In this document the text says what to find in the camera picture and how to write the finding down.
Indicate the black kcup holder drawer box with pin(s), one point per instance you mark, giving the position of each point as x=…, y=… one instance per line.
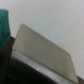
x=30, y=58

